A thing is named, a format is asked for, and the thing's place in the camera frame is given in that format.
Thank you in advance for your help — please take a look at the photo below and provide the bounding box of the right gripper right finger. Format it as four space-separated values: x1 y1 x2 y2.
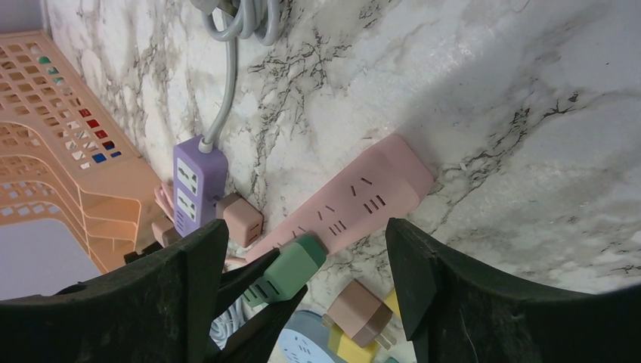
386 219 640 362

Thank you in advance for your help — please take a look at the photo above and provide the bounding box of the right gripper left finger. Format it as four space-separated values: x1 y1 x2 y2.
1 220 228 362

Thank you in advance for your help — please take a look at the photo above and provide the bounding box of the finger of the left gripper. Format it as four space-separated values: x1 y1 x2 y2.
215 285 308 362
212 249 280 319

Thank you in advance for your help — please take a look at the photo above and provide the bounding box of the yellow plug adapter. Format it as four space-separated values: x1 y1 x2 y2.
327 324 380 363
383 288 401 318

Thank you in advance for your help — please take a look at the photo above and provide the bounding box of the green plug adapter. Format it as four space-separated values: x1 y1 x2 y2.
242 235 327 308

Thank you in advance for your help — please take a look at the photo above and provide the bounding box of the pink plug adapter middle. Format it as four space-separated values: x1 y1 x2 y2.
216 193 264 248

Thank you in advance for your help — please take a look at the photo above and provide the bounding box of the pink plug adapter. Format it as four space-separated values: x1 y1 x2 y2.
323 279 397 349
151 216 181 247
216 193 264 248

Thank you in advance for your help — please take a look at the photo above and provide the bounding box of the pink plug adapter back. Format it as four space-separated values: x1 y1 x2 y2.
151 216 181 247

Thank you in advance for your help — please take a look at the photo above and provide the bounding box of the round blue power strip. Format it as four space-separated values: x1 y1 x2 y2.
277 310 344 363

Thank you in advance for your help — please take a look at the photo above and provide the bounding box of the black cylinder object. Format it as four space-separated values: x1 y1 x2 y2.
123 242 163 265

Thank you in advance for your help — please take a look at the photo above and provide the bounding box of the purple power strip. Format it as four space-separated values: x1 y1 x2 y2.
173 135 228 237

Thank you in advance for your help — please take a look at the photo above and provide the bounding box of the pink power strip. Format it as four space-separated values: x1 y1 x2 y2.
243 134 434 262

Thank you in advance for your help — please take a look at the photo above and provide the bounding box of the orange file organizer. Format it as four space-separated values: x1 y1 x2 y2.
1 31 163 274

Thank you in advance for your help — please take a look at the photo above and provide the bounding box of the grey cable of purple strip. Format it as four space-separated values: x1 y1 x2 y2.
190 0 281 154

